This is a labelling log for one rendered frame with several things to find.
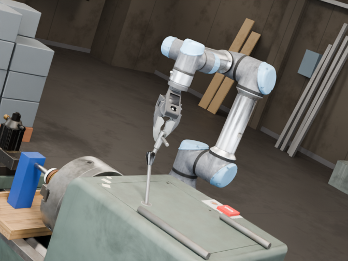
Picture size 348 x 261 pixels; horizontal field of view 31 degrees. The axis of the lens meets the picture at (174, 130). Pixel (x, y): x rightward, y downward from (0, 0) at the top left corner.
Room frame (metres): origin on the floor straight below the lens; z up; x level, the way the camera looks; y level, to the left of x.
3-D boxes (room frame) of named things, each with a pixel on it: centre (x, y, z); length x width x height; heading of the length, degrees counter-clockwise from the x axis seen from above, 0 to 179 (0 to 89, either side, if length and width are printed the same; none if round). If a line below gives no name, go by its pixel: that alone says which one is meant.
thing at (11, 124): (2.58, 0.66, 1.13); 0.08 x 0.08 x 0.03
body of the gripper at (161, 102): (2.10, 0.04, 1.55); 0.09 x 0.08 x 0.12; 16
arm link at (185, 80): (2.10, 0.04, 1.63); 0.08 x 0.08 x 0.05
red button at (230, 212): (2.03, -0.27, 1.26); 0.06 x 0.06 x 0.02; 52
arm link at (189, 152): (2.54, -0.11, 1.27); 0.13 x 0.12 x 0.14; 57
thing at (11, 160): (2.56, 0.64, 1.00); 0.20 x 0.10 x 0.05; 52
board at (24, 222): (2.30, 0.44, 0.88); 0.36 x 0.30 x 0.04; 142
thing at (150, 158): (1.92, 0.04, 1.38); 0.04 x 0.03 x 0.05; 52
